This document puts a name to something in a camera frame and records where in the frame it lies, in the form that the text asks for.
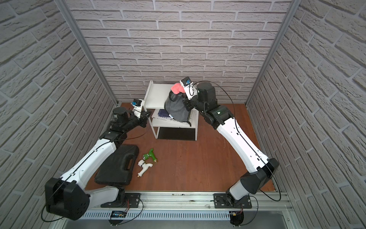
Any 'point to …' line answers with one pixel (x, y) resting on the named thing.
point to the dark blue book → (163, 113)
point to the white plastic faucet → (142, 163)
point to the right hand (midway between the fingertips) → (187, 92)
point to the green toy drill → (150, 153)
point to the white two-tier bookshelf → (154, 105)
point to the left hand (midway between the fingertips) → (144, 108)
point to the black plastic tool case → (118, 170)
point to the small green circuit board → (116, 213)
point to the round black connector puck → (236, 217)
